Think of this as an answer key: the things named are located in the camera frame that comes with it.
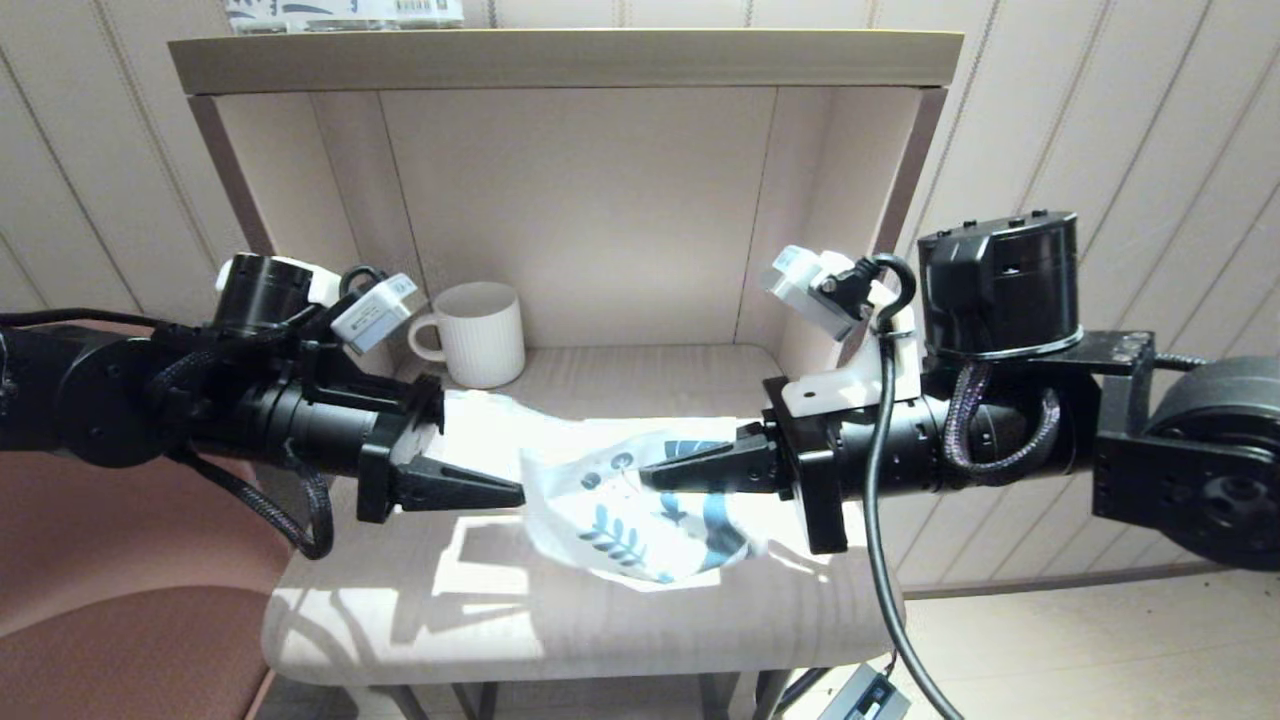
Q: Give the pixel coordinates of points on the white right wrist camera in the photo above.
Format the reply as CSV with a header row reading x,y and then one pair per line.
x,y
840,330

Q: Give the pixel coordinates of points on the white ribbed ceramic mug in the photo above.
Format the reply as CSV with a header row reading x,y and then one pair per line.
x,y
480,335

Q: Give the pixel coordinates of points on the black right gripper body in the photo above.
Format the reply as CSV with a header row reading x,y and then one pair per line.
x,y
815,470

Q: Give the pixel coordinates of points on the reddish brown chair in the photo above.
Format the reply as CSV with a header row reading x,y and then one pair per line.
x,y
110,620

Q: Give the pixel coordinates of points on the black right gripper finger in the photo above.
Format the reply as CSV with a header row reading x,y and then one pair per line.
x,y
725,447
715,477

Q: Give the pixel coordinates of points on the light wooden desk with shelf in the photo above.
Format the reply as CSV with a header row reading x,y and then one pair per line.
x,y
600,200

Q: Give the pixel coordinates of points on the patterned package with barcode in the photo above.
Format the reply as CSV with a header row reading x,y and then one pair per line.
x,y
340,10

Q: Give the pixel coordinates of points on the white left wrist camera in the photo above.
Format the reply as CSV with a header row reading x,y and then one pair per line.
x,y
380,312

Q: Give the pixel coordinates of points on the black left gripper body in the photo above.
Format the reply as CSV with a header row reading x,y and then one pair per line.
x,y
395,450

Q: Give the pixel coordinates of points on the white floral plastic bag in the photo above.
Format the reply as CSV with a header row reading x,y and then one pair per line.
x,y
620,520

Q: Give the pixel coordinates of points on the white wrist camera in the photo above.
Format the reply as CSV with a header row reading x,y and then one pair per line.
x,y
380,312
840,330

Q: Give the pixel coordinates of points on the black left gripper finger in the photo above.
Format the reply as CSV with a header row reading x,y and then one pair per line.
x,y
450,487

